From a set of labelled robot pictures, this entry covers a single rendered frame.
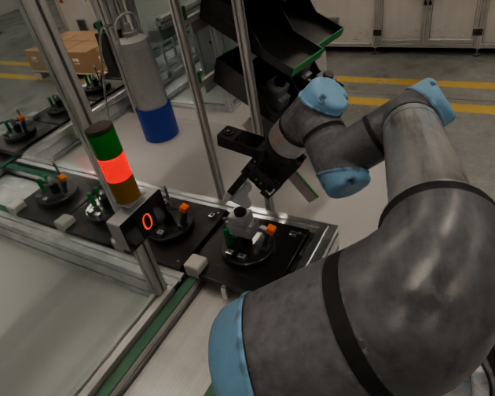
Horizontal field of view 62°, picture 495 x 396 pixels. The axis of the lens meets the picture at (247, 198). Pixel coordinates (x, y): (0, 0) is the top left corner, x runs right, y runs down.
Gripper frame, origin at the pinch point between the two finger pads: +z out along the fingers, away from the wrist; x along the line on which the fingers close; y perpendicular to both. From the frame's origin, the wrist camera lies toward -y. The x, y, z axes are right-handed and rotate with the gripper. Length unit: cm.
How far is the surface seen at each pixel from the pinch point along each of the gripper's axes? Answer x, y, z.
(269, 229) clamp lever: -1.1, 12.8, 1.8
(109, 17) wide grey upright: 77, -90, 58
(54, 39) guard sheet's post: -18.1, -35.8, -21.9
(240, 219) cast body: -2.2, 6.1, 4.5
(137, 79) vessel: 54, -57, 52
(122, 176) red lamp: -19.8, -17.0, -6.2
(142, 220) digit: -19.9, -9.7, 1.7
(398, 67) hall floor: 353, 53, 116
